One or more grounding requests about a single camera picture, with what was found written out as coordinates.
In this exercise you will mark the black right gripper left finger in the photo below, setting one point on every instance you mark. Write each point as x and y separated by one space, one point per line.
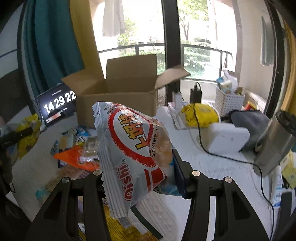
58 217

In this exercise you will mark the orange snack packet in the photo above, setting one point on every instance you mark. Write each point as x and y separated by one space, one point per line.
76 158

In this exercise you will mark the white red shrimp chips bag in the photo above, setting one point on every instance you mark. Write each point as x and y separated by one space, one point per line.
135 155

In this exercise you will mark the black tablet clock display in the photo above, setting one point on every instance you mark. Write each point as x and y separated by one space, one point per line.
56 103

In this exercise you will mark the steel thermos cup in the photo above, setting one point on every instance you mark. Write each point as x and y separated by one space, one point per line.
275 143

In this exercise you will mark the white rectangular box device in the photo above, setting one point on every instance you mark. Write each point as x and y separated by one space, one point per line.
225 138

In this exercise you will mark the teal curtain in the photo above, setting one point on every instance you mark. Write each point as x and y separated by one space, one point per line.
50 49

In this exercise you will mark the grey folded cloth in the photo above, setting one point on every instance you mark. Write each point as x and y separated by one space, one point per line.
254 120

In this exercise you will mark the yellow plastic bag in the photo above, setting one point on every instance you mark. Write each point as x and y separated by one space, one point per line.
199 115

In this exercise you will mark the white plastic basket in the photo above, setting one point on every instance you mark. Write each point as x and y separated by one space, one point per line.
225 103

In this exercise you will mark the black power adapter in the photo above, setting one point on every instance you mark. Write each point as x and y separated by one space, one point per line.
196 93

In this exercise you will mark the brown cardboard box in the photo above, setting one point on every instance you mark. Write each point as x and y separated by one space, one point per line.
132 81

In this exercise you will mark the yellow curtain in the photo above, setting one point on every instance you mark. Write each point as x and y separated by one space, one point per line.
83 29

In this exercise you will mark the hanging white shirt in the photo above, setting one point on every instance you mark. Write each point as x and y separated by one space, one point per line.
113 19

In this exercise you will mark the black balcony railing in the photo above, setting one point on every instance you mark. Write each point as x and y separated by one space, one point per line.
197 59

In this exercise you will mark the black window frame post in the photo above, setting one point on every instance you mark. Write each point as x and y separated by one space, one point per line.
171 33

